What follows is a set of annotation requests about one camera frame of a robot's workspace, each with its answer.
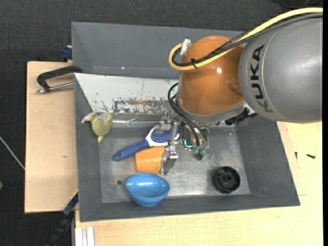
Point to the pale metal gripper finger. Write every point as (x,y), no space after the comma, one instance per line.
(167,119)
(167,163)

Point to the orange block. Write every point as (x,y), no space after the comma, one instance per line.
(148,160)

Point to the blue bowl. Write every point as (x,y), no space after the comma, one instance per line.
(147,188)

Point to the blue and white brush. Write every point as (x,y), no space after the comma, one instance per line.
(133,150)

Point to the black round ribbed cap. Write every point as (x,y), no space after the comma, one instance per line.
(226,179)

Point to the yellow-green toy animal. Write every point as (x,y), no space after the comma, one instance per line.
(101,127)

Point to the grey metal bin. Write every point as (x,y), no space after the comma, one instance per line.
(264,163)

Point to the pale brown cardboard board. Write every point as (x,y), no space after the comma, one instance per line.
(50,137)

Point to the small black screw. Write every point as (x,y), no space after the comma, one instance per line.
(311,156)

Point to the black cylinder on white bracket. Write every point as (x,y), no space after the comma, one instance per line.
(238,118)

